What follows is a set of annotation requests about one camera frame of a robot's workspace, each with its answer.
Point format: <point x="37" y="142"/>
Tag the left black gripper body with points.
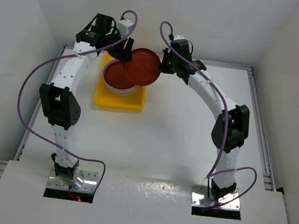
<point x="117" y="52"/>

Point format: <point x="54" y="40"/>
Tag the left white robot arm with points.
<point x="58" y="99"/>

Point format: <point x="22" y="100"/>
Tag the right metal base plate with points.
<point x="200" y="199"/>

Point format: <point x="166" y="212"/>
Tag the lilac plate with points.
<point x="122" y="92"/>

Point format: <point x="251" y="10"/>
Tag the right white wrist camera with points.
<point x="175" y="37"/>

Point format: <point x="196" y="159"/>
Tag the yellow plastic bin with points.
<point x="105" y="99"/>

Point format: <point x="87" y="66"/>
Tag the dark red plate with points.
<point x="143" y="69"/>
<point x="114" y="76"/>

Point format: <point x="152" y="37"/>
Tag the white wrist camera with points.
<point x="124" y="26"/>
<point x="175" y="37"/>

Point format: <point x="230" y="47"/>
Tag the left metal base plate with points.
<point x="86" y="182"/>

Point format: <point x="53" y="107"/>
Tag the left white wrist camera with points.
<point x="124" y="26"/>

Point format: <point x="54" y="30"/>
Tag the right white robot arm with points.
<point x="231" y="128"/>

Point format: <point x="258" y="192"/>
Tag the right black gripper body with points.
<point x="169" y="63"/>

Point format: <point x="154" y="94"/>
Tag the metal base plate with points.
<point x="200" y="199"/>
<point x="86" y="182"/>

